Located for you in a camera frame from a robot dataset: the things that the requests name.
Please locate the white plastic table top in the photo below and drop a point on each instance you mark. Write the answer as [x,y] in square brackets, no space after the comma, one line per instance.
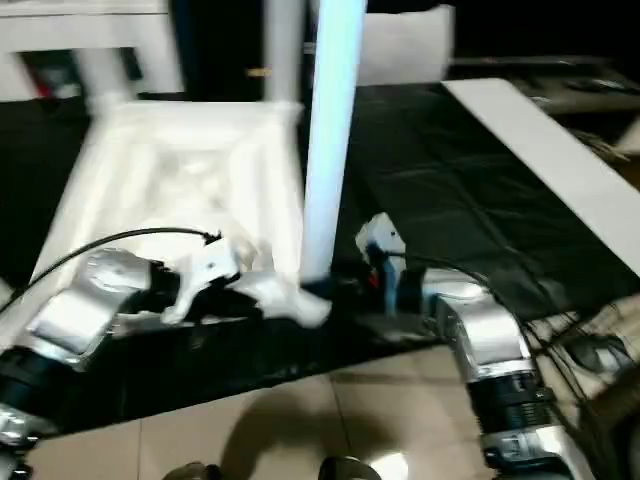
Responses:
[190,180]

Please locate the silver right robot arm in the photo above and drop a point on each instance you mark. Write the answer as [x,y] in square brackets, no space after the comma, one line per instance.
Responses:
[490,360]

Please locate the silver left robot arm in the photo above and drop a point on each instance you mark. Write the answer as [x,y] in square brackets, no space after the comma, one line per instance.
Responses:
[80,320]

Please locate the black work mat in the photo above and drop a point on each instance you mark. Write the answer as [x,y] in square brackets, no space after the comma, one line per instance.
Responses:
[430,200]

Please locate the black wifi router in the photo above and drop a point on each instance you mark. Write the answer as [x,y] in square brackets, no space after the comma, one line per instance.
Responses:
[600,350]

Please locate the small yellow label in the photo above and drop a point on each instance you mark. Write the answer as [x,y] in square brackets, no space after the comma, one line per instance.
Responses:
[259,72]

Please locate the dark low tv stand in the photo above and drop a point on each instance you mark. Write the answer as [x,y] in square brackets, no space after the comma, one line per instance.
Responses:
[560,80]

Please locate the white cabinet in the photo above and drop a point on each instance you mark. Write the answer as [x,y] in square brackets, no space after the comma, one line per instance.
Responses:
[90,45]

